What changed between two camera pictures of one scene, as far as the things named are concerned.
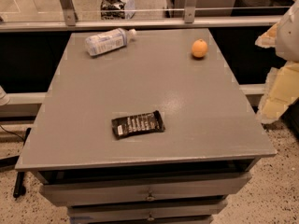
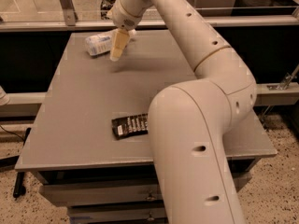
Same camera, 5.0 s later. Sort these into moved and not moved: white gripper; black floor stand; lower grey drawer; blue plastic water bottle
Moved: white gripper
Not moved: lower grey drawer; black floor stand; blue plastic water bottle
